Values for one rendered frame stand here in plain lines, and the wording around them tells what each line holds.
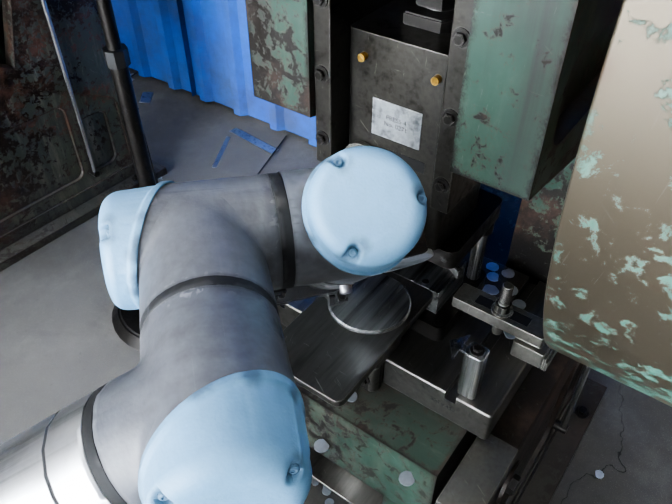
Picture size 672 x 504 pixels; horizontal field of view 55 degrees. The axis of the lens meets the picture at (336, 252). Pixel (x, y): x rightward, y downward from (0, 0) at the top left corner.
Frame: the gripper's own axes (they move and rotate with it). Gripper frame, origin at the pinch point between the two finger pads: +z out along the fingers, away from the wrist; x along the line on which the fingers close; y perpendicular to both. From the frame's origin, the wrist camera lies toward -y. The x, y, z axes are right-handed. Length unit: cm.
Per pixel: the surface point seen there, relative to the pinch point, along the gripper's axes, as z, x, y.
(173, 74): 221, -122, 9
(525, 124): -13.6, -9.0, -21.2
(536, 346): 19.2, 15.7, -33.4
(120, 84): 78, -58, 23
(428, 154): 2.8, -11.6, -17.1
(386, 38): -3.5, -24.2, -12.8
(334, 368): 16.6, 12.1, -2.5
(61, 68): 137, -91, 44
